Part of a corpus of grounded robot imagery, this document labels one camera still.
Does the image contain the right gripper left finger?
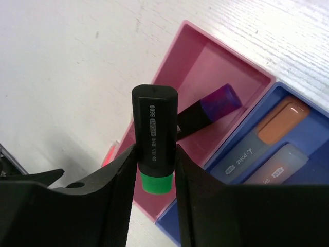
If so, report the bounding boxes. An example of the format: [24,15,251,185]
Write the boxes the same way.
[1,146,136,246]

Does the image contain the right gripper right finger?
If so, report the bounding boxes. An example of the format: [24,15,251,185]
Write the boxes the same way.
[176,147,328,246]

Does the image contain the yellow orange highlighter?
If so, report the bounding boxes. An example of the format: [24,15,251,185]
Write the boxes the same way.
[244,143,309,185]

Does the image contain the black green highlighter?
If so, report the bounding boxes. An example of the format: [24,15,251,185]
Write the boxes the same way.
[132,84,178,195]

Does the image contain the grey orange highlighter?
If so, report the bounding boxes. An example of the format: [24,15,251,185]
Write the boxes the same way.
[211,96,310,184]

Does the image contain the red white pen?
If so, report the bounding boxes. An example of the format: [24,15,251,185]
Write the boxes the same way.
[101,140,120,167]

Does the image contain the black purple highlighter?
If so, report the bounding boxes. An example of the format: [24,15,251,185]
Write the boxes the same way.
[177,84,242,140]

